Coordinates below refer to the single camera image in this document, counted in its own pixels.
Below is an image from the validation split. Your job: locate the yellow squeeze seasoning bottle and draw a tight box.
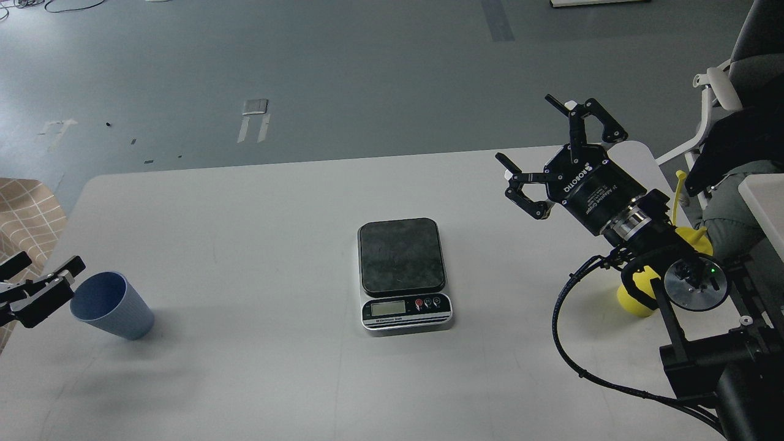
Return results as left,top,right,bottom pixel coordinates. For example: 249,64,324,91
617,170,714,318

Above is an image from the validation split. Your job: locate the beige checkered cloth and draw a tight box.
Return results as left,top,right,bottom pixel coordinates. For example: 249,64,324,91
0,178,68,356

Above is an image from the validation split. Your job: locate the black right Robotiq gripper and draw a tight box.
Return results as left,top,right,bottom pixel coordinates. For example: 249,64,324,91
495,94,649,237

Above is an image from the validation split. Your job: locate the blue ribbed plastic cup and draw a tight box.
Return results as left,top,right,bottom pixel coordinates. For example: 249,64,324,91
69,271,155,341

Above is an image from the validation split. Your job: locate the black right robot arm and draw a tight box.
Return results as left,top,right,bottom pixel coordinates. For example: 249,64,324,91
496,95,782,440

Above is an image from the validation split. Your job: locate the white office chair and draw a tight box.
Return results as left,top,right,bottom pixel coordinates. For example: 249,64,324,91
655,59,743,172

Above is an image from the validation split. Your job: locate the white box at right edge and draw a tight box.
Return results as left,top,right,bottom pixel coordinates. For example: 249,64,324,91
737,173,783,260

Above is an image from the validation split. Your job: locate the seated person in dark clothes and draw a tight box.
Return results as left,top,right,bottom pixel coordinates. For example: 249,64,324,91
683,0,784,264

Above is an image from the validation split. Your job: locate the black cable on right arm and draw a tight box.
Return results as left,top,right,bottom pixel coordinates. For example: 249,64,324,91
551,256,723,423

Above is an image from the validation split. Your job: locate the digital kitchen scale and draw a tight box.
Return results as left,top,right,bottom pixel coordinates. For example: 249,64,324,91
356,217,454,336

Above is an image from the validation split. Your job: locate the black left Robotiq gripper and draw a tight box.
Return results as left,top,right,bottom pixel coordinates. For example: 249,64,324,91
1,251,86,328

